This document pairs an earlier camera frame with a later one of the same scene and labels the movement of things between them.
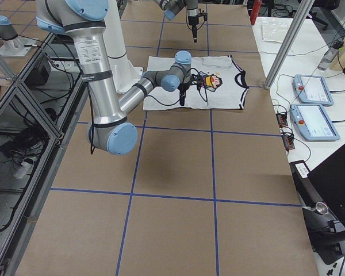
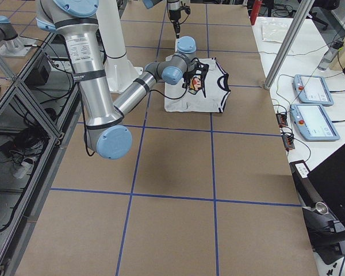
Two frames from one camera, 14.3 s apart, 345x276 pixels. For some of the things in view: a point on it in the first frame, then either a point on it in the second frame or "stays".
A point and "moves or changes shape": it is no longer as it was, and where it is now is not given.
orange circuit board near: (288, 142) stays
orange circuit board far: (282, 119) stays
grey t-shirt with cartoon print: (217, 83) moves or changes shape
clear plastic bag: (274, 31) stays
